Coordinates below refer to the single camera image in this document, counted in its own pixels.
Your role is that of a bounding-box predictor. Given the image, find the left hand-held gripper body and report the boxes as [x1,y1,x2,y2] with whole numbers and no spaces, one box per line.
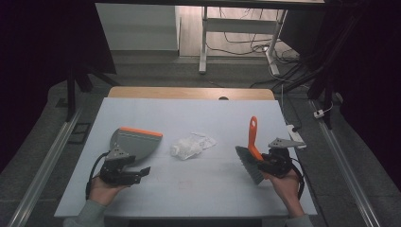
[99,145,136,186]

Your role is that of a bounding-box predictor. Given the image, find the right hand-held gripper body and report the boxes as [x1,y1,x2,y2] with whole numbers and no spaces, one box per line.
[266,137,306,179]

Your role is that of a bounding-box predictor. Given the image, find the orange-handled grey brush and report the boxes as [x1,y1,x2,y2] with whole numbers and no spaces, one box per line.
[235,115,265,185]

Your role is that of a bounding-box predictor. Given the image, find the grey dustpan with orange edge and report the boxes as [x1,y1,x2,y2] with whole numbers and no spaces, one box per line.
[109,127,164,162]

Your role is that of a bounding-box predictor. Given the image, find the pile of white paper scraps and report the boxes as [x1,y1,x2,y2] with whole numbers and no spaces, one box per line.
[169,131,218,161]

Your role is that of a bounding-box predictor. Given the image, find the person's left hand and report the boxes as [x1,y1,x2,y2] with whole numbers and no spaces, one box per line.
[89,176,127,206]

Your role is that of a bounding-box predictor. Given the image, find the person's right hand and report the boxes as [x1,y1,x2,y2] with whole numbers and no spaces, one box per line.
[269,169,302,204]

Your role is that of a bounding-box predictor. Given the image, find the white power strip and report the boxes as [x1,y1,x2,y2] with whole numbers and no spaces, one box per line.
[286,124,307,149]

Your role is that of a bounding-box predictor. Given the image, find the white table cover board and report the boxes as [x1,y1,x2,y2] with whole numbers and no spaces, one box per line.
[54,96,318,219]

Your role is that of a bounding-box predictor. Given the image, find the black metal stand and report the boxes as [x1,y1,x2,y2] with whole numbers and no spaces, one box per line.
[283,9,363,131]
[64,61,121,123]

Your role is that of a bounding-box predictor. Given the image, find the wooden table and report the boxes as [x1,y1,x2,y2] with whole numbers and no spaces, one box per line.
[108,86,276,101]

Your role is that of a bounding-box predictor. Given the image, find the white cabinet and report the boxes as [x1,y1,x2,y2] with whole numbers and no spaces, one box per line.
[95,3,182,51]

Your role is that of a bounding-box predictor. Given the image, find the left hand-held gripper black cable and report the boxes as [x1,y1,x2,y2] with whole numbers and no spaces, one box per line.
[85,151,110,201]

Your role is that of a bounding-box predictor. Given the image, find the hand-held gripper black cable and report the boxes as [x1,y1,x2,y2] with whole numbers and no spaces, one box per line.
[291,157,306,201]
[85,151,110,201]

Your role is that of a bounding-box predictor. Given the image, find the right hand-held gripper black cable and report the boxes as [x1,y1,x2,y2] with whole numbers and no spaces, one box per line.
[291,157,306,201]

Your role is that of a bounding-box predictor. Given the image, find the aluminium floor rail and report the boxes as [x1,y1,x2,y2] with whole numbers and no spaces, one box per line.
[6,107,83,227]
[308,98,382,227]

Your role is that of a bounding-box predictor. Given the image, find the black floor cables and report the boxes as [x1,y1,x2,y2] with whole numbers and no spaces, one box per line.
[206,8,316,89]

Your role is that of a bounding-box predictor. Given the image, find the white metal desk frame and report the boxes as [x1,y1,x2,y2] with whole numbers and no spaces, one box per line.
[198,6,288,77]

